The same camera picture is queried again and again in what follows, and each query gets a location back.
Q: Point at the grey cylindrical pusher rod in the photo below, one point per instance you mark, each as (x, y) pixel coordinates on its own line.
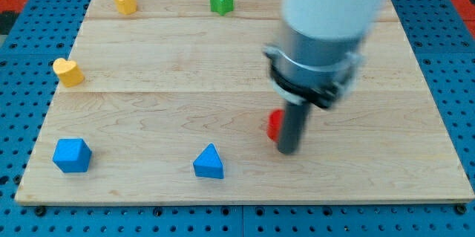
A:
(292, 127)

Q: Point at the red circle block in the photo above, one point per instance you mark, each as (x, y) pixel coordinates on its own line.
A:
(274, 124)

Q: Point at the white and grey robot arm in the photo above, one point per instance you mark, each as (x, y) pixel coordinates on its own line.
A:
(314, 59)

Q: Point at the blue triangle block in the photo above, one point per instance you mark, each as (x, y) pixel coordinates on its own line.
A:
(208, 164)

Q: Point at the wooden board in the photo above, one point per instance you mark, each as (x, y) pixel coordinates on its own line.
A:
(163, 83)

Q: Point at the green star block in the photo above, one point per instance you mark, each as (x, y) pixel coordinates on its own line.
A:
(221, 7)

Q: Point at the yellow pentagon block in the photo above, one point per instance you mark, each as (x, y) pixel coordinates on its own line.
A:
(126, 7)

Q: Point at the blue cube block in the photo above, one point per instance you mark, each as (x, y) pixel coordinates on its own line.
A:
(72, 155)

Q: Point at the yellow heart block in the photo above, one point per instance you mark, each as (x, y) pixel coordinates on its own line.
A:
(68, 72)

